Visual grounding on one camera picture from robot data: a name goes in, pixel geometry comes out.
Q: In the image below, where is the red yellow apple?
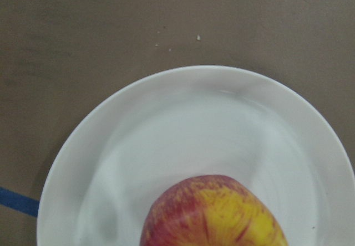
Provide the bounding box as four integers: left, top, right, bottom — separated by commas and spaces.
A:
140, 175, 288, 245

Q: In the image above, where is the white plate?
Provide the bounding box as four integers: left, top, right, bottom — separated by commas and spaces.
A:
37, 65, 354, 245

